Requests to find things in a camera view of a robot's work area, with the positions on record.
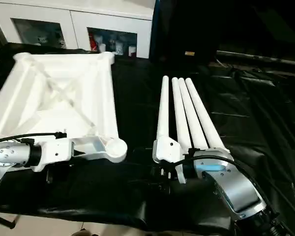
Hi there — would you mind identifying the grey metal rod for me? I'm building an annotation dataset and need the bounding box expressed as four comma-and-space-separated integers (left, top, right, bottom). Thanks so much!
216, 50, 295, 67

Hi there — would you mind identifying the white plastic table top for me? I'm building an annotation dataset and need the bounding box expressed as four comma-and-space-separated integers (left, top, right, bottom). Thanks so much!
0, 51, 128, 165

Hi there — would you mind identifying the white plastic table leg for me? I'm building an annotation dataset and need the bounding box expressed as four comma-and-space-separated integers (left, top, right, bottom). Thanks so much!
156, 75, 172, 148
185, 77, 231, 155
171, 77, 195, 151
178, 77, 209, 151

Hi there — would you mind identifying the black metal stand leg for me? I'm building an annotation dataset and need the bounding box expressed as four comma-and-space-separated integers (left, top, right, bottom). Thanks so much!
0, 210, 18, 227

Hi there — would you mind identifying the black case with gold label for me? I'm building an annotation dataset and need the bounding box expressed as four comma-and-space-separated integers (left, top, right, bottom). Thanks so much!
149, 0, 226, 67

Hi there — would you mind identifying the black mat cover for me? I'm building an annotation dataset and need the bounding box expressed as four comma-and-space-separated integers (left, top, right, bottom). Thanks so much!
0, 41, 295, 236

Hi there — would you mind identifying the white cabinet with glass doors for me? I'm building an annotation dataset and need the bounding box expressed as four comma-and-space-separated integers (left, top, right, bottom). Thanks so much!
0, 0, 154, 59

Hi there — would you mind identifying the dark robot foot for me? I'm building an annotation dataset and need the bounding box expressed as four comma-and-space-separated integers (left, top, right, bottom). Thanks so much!
71, 230, 99, 236

